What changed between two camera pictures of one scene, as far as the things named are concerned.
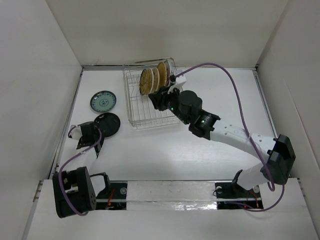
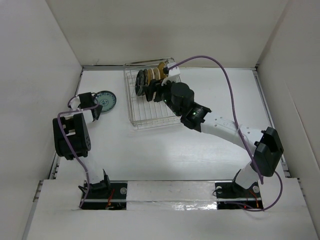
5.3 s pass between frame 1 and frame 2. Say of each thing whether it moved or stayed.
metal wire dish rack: stayed
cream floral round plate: stayed
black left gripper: moved
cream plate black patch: stayed
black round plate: moved
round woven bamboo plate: stayed
